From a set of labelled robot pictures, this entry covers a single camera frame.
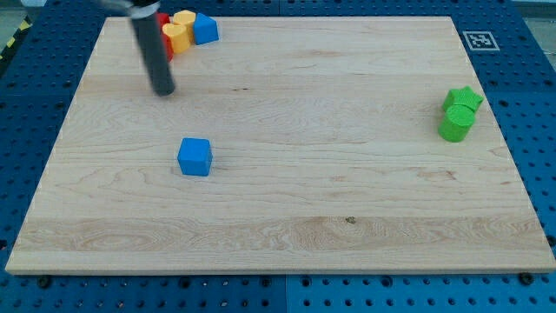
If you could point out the blue cube block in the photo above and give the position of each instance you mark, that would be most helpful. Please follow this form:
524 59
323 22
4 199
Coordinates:
195 156

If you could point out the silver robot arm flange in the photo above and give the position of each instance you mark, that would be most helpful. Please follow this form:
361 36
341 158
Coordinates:
130 6

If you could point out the wooden board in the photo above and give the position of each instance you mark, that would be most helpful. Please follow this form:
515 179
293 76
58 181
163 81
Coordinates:
326 159

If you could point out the blue triangular block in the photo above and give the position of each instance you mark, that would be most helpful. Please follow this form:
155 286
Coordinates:
205 29

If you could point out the red block front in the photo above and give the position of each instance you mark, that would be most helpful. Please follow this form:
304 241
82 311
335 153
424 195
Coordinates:
168 47

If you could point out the red block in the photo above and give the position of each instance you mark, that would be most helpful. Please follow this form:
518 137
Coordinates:
162 19
168 47

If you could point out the yellow hexagon block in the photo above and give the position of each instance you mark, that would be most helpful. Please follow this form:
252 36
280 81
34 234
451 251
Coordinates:
186 18

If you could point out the red block rear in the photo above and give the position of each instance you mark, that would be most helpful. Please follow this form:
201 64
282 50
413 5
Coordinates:
162 19

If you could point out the green cylinder block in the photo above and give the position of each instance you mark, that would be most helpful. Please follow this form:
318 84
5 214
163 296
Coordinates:
456 123

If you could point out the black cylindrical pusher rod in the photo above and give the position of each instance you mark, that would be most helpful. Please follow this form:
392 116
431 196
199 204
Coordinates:
144 20

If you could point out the green star block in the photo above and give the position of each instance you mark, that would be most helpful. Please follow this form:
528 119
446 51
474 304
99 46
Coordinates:
465 97

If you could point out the white fiducial marker tag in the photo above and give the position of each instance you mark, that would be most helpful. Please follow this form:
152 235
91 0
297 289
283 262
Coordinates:
480 40

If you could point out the black bolt bottom left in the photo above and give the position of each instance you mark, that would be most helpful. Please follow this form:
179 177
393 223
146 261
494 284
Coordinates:
43 282

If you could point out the black bolt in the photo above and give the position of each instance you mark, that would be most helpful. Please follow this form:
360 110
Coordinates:
43 282
526 278

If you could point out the black bolt bottom right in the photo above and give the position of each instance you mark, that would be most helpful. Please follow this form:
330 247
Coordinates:
526 278

